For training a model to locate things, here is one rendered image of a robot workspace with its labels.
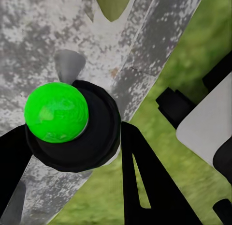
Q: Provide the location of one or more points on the insectifuge atomizer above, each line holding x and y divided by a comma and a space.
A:
72, 125

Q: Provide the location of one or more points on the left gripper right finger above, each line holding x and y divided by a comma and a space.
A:
168, 205

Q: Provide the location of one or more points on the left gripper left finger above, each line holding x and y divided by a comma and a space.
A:
14, 158

